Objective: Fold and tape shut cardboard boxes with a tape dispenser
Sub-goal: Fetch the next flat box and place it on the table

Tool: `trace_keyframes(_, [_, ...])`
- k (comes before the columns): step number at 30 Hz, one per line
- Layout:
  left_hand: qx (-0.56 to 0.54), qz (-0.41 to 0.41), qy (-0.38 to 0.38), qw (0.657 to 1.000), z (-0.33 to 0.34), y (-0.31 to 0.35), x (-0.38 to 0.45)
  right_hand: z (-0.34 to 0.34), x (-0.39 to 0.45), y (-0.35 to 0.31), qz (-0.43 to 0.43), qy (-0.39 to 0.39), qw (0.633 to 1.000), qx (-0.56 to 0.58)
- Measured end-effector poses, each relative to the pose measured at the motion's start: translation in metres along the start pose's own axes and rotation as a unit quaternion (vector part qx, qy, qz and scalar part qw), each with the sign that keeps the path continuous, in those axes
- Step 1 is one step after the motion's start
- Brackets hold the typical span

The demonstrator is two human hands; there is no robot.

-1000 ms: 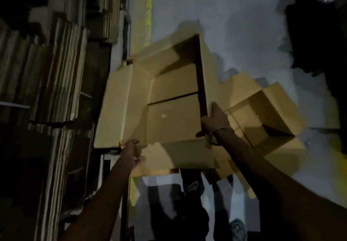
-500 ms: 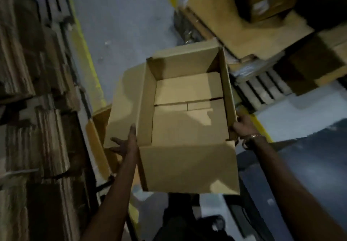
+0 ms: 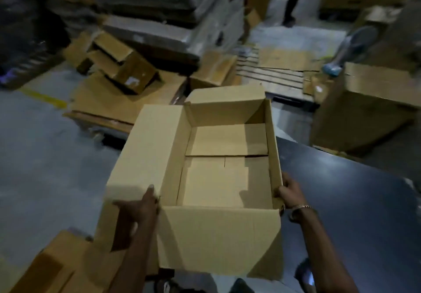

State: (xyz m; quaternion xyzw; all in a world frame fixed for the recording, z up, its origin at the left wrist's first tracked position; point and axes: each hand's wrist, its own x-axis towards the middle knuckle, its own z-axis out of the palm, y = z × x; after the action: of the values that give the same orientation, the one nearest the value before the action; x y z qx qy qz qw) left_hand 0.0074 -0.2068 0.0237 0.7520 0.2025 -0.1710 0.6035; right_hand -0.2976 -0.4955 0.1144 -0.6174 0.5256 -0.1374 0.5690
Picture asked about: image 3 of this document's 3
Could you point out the person's right hand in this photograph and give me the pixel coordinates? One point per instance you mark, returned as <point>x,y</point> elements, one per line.
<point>292,192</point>

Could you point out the person's left hand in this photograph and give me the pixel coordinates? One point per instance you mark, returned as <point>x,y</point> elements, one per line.
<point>139,209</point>

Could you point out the person's left thumb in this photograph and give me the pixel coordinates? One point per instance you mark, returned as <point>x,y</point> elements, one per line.
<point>150,193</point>

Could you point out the person's right thumb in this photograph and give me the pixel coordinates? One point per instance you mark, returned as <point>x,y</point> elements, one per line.
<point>280,192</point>

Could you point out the large cardboard box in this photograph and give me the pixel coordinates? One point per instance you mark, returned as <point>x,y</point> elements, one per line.
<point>213,236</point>

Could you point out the person's right forearm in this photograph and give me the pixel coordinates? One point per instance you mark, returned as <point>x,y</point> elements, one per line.
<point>324,256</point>

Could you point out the person's left forearm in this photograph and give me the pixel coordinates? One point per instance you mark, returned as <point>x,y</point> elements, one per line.
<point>131,263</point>

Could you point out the person's shoe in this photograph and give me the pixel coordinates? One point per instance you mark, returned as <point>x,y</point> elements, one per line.
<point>304,274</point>

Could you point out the pile of flat cardboard sheets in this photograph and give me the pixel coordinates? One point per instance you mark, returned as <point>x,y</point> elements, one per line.
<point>125,101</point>

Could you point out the folded cardboard boxes pile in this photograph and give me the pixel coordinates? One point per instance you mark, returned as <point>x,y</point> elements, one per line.
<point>65,264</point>

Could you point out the wooden pallet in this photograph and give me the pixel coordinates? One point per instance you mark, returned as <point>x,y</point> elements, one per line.
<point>273,80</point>

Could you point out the big closed cardboard box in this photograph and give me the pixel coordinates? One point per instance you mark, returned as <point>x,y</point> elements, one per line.
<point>365,108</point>

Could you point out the small open cardboard box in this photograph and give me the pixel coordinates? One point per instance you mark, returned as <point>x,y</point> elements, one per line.
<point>126,64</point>

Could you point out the flattened cardboard sheet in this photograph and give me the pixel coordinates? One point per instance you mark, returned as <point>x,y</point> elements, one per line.
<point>286,59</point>

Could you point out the tilted cardboard box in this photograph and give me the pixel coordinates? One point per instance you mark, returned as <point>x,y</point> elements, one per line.
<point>213,69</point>

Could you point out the stack of grey wrapped panels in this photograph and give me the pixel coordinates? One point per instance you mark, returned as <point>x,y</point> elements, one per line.
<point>171,13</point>

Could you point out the dark wrapped goods pile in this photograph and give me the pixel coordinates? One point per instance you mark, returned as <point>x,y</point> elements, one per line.
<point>23,29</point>

